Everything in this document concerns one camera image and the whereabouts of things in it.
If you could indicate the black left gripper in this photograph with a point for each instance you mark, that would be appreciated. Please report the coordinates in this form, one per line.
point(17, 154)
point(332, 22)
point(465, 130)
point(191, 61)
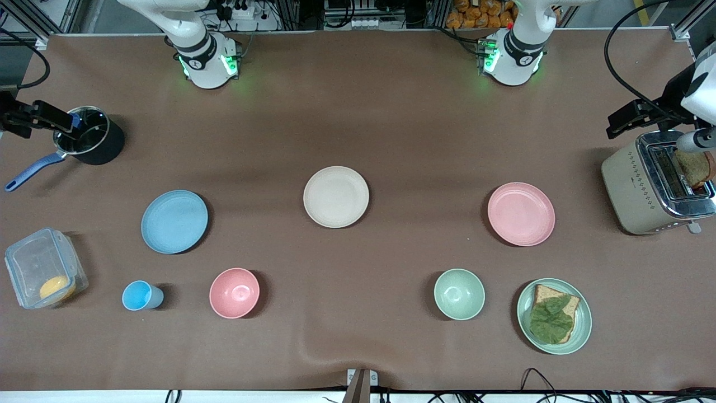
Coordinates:
point(669, 99)

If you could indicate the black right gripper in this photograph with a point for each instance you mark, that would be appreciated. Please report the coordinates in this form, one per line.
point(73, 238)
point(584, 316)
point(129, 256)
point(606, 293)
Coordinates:
point(12, 116)

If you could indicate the pink plate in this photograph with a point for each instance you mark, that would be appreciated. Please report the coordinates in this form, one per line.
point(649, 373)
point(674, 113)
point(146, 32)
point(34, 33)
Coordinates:
point(521, 214)

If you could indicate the blue plate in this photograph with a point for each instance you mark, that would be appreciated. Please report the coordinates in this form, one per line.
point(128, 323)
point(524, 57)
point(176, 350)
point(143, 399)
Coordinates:
point(174, 222)

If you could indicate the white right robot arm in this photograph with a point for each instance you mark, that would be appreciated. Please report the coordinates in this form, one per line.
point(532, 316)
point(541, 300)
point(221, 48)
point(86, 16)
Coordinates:
point(207, 67)

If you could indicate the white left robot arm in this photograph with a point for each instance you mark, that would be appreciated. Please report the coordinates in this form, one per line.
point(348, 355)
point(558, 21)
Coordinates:
point(514, 61)

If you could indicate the beige chrome toaster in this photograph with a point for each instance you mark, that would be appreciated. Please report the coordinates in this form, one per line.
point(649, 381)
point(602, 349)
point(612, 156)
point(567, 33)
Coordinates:
point(626, 190)

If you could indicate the brown bread slice in toaster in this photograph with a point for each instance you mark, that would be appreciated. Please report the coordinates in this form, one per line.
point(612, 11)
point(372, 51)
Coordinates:
point(693, 168)

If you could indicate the clear plastic container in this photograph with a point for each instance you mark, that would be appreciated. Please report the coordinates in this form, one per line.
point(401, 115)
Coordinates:
point(39, 260)

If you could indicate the orange food piece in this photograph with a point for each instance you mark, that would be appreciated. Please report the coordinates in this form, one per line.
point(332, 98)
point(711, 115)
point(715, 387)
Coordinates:
point(57, 288)

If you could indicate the bag of orange items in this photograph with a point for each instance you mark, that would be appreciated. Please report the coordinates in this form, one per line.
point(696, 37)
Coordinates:
point(481, 14)

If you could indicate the brown bread slice under lettuce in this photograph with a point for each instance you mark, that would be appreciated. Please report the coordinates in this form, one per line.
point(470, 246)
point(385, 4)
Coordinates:
point(548, 293)

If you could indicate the blue cup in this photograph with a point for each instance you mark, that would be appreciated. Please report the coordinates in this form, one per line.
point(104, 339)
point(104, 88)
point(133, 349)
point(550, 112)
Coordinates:
point(139, 295)

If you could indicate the green plate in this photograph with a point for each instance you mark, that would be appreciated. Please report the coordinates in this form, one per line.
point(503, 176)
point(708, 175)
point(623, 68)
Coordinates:
point(582, 330)

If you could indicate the white power strip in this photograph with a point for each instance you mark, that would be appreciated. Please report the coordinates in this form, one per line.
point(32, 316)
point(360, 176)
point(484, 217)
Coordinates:
point(249, 19)

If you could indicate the green lettuce leaf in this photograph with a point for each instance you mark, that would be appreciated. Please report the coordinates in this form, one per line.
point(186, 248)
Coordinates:
point(551, 322)

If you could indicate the green bowl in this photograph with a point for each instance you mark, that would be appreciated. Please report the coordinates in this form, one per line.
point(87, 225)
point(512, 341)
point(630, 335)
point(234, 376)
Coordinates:
point(459, 294)

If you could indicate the pink bowl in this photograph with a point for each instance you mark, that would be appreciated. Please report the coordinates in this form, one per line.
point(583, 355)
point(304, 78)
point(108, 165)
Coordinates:
point(234, 293)

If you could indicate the beige plate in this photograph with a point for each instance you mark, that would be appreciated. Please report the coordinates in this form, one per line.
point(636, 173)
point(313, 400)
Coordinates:
point(336, 197)

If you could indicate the aluminium frame profile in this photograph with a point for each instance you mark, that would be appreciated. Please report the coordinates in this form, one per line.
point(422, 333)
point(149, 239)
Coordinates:
point(33, 22)
point(691, 19)

